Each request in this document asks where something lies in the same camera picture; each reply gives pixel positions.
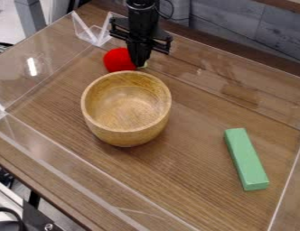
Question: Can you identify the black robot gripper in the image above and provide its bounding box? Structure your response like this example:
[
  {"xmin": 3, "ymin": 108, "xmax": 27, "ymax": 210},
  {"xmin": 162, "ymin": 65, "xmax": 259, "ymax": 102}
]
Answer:
[{"xmin": 109, "ymin": 0, "xmax": 173, "ymax": 68}]

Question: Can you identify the red plush fruit green leaf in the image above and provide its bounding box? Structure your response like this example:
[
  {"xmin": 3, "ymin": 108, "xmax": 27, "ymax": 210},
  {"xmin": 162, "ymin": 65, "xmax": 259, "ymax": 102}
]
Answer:
[{"xmin": 103, "ymin": 47, "xmax": 138, "ymax": 72}]

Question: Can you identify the round wooden bowl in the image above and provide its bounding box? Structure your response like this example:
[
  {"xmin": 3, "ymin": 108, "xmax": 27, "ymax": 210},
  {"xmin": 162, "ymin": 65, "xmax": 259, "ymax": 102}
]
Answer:
[{"xmin": 81, "ymin": 71, "xmax": 172, "ymax": 147}]

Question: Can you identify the grey pillar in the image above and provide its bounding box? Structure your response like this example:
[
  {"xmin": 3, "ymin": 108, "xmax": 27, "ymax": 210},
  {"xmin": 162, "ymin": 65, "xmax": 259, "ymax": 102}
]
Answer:
[{"xmin": 14, "ymin": 0, "xmax": 46, "ymax": 37}]

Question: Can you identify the green rectangular block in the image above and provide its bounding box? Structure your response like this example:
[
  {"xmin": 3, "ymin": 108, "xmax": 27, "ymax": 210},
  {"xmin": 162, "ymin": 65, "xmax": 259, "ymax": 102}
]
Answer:
[{"xmin": 224, "ymin": 128, "xmax": 269, "ymax": 191}]

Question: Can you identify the black metal stand base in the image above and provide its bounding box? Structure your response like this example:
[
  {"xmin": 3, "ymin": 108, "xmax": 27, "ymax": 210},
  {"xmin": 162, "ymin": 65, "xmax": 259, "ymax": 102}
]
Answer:
[{"xmin": 0, "ymin": 192, "xmax": 67, "ymax": 231}]

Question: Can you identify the clear acrylic corner bracket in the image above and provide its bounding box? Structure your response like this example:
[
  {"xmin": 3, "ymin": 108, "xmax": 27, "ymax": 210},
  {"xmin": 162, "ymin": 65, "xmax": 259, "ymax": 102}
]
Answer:
[{"xmin": 71, "ymin": 11, "xmax": 113, "ymax": 47}]

